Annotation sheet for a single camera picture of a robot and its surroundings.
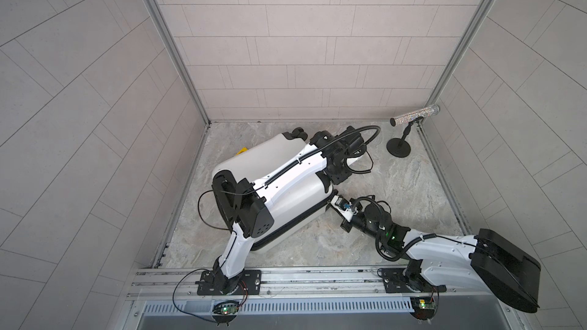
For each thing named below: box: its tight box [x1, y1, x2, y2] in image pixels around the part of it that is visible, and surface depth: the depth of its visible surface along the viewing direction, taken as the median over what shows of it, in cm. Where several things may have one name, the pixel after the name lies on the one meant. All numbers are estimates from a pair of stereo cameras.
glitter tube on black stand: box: [386, 103, 441, 159], surface depth 93 cm
